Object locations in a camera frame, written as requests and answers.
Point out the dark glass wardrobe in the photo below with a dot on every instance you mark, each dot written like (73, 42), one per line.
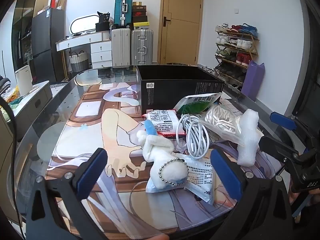
(21, 25)

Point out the clear bag of white laces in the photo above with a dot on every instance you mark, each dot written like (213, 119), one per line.
(220, 120)

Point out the teal suitcase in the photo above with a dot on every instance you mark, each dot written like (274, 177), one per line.
(122, 10)

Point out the woven laundry basket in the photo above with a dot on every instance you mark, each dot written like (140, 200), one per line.
(78, 62)

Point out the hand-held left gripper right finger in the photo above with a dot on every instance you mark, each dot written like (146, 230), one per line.
(225, 177)

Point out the red flat box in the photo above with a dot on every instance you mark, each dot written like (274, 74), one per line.
(53, 2)

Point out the white dressing table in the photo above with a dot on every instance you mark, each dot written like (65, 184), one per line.
(100, 50)

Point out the white face mask packet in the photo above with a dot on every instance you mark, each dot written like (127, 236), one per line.
(200, 177)

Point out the white plush toy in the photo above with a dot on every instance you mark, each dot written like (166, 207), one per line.
(160, 150)

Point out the group of assorted shoes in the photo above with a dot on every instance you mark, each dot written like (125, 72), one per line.
(236, 42)

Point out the black red logo shoe box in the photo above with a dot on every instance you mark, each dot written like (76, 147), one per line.
(140, 13)

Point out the grey side cabinet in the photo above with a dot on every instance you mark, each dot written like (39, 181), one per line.
(30, 100)

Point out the white suitcase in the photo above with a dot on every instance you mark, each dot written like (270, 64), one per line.
(120, 47)

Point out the yellow snack bag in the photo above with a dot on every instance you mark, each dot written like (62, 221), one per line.
(17, 91)

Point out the green medicine packet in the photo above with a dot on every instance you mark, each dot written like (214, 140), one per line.
(195, 105)

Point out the black cardboard box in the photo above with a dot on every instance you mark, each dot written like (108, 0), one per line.
(162, 90)

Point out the oval mirror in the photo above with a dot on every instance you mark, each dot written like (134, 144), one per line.
(83, 23)

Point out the black round storage box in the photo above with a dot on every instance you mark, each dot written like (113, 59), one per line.
(102, 26)

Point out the black paper bag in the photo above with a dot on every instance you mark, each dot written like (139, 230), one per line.
(103, 17)

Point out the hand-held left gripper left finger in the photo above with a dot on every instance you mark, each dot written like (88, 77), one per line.
(93, 171)

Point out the black fridge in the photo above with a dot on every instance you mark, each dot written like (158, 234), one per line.
(47, 42)

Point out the purple bag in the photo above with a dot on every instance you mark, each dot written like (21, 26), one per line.
(252, 80)

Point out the wooden door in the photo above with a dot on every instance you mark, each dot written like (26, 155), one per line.
(182, 22)

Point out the brown shoe box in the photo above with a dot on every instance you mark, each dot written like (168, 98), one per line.
(139, 3)

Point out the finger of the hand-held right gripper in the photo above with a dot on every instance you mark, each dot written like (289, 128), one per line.
(281, 120)
(272, 143)

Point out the printed table mat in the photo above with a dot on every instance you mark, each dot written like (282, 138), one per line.
(82, 110)

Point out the brown cardboard box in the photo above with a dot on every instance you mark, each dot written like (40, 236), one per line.
(62, 2)

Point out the wooden shoe rack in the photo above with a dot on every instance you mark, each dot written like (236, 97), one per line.
(255, 47)

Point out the striped floor rug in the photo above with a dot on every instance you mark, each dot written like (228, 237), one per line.
(58, 84)

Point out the silver suitcase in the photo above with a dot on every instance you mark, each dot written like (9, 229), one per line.
(141, 47)

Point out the red white wipes packet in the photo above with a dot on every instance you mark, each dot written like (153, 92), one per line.
(162, 121)

